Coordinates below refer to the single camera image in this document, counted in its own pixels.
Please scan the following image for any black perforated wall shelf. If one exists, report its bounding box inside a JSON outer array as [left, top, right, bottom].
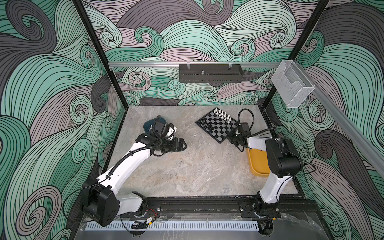
[[179, 65, 244, 85]]

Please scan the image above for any aluminium wall rail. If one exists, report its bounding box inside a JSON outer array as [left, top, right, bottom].
[[108, 61, 280, 69]]

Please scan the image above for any clear plastic wall box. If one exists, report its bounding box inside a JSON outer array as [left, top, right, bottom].
[[271, 60, 315, 109]]

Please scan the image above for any white chess pieces group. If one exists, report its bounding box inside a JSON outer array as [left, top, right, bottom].
[[213, 108, 233, 124]]

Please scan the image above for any teal plastic bin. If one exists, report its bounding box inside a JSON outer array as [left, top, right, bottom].
[[143, 117, 167, 133]]

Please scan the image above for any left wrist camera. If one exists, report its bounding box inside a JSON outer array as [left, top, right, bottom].
[[165, 126, 177, 139]]

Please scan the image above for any black white chessboard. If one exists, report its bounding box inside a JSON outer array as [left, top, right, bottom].
[[196, 109, 239, 144]]

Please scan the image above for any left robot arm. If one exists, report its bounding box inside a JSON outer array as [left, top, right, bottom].
[[80, 134, 188, 227]]

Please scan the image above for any yellow plastic tray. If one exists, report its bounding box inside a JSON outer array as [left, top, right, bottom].
[[246, 149, 270, 178]]

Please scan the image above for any white slotted cable duct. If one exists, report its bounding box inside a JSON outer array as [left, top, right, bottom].
[[84, 220, 259, 232]]

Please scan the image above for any black chess pieces group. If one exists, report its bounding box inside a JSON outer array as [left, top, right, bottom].
[[200, 119, 215, 133]]

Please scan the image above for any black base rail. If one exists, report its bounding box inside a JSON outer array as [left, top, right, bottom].
[[83, 196, 319, 220]]

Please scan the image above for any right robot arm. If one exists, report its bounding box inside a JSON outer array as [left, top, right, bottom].
[[228, 123, 304, 204]]

